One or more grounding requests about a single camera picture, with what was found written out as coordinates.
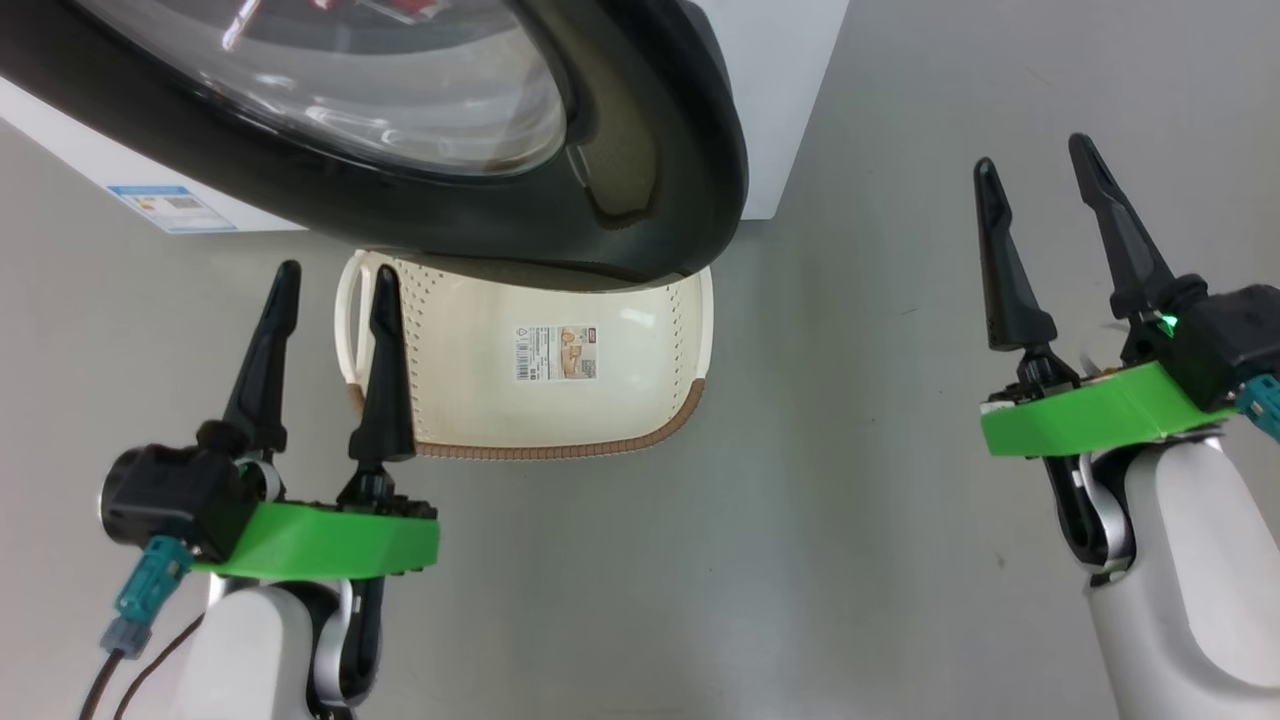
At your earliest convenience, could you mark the blue energy label sticker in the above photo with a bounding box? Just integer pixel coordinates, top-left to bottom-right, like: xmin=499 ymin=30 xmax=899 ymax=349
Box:
xmin=107 ymin=184 xmax=239 ymax=233

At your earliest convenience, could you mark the teal left camera connector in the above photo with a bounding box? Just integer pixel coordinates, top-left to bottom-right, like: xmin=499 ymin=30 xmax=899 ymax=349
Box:
xmin=100 ymin=537 xmax=191 ymax=656

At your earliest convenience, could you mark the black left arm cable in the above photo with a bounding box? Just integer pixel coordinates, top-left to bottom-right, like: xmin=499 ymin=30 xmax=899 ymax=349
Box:
xmin=80 ymin=615 xmax=206 ymax=720

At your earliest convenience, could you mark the teal camera connector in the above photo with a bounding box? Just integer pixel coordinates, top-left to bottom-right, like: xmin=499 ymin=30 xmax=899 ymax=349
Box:
xmin=100 ymin=537 xmax=191 ymax=656
xmin=1235 ymin=375 xmax=1280 ymax=441

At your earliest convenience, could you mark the cream plastic laundry basket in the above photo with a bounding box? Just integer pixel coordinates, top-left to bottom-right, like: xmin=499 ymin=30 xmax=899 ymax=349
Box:
xmin=335 ymin=250 xmax=715 ymax=461

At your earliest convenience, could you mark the paper label sticker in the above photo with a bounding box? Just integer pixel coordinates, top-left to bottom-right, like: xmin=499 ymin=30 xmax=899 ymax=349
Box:
xmin=514 ymin=323 xmax=599 ymax=383

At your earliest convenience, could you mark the teal right camera connector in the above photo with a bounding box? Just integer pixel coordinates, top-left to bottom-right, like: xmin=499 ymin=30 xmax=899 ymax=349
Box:
xmin=1235 ymin=375 xmax=1280 ymax=441

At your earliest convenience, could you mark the black glass washing machine door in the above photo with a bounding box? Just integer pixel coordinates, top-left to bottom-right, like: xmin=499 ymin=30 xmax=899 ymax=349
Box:
xmin=0 ymin=0 xmax=749 ymax=291

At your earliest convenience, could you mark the white washing machine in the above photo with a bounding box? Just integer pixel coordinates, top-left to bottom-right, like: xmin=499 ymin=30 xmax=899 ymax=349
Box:
xmin=0 ymin=0 xmax=851 ymax=234

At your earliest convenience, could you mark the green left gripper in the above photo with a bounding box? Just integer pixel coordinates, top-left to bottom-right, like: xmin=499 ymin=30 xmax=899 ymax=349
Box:
xmin=190 ymin=260 xmax=441 ymax=583

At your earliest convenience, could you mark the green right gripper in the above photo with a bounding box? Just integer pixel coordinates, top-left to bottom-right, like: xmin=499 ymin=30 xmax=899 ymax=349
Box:
xmin=973 ymin=133 xmax=1241 ymax=459

